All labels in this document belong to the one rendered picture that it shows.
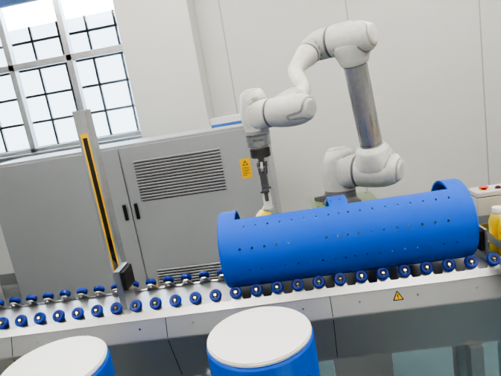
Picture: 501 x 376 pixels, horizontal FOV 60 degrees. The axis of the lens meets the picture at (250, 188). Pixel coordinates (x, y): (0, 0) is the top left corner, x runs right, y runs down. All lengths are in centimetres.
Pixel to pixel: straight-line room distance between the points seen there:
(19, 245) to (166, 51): 205
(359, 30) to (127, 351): 152
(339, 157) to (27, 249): 262
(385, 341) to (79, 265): 258
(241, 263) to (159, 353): 49
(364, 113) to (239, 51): 254
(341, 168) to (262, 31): 247
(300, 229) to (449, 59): 329
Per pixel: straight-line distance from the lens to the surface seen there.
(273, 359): 110
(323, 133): 435
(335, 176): 215
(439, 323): 176
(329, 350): 176
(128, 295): 181
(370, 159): 204
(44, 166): 360
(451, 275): 169
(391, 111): 443
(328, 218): 153
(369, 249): 154
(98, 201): 207
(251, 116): 156
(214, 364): 116
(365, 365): 248
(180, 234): 333
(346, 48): 191
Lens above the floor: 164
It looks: 12 degrees down
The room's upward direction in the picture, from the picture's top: 10 degrees counter-clockwise
